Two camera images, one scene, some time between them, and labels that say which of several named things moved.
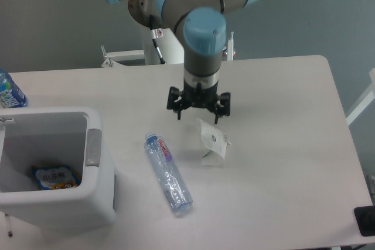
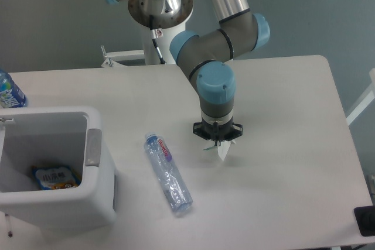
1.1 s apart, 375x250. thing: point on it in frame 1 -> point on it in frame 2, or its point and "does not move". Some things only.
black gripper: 200,93 -> 218,133
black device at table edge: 365,218 does not move
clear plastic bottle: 171,180 does not move
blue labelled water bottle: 11,96 does not move
